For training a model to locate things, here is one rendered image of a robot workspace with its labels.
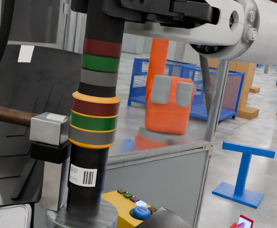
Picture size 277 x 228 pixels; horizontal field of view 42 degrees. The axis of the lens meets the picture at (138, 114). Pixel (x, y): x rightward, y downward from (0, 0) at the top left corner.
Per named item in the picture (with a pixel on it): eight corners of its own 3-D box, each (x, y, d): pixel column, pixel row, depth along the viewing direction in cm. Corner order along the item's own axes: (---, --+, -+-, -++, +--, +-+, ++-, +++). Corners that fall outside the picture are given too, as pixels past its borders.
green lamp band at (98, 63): (75, 67, 31) (76, 52, 31) (88, 64, 34) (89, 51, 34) (112, 73, 31) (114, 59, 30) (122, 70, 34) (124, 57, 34)
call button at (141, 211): (128, 214, 83) (129, 207, 82) (141, 210, 85) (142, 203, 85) (140, 222, 80) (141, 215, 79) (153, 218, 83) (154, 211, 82)
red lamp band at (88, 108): (62, 110, 32) (64, 96, 31) (80, 102, 36) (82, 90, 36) (111, 119, 31) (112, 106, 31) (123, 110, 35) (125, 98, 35)
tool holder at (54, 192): (11, 225, 33) (18, 121, 31) (45, 194, 40) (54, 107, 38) (104, 249, 32) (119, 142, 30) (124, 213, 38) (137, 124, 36)
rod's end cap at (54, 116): (43, 115, 33) (63, 119, 33) (52, 111, 35) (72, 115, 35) (41, 135, 34) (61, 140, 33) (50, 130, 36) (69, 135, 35)
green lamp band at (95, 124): (61, 125, 32) (62, 111, 32) (79, 115, 36) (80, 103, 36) (108, 134, 31) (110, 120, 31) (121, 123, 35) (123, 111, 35)
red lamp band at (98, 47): (76, 51, 31) (78, 37, 31) (90, 50, 34) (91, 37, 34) (114, 57, 30) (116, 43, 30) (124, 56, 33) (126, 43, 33)
